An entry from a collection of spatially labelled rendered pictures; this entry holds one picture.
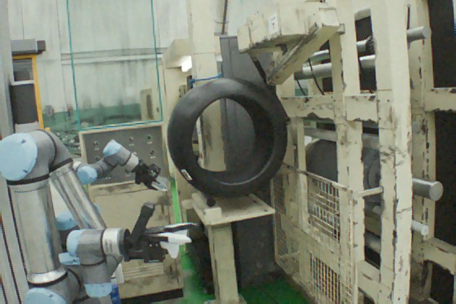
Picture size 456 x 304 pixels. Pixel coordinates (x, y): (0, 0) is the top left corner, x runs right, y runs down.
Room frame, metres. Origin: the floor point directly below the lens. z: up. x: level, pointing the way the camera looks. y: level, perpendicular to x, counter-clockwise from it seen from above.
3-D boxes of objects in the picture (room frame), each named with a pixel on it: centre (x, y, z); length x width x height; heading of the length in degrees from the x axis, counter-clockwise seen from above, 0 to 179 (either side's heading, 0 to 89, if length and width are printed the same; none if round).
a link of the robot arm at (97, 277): (0.91, 0.41, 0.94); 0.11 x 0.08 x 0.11; 179
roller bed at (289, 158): (2.17, -0.29, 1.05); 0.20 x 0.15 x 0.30; 15
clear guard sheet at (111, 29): (2.25, 0.68, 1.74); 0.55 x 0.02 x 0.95; 105
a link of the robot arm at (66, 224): (1.48, 0.76, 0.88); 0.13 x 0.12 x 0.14; 169
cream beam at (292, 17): (1.82, -0.30, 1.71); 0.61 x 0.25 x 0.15; 15
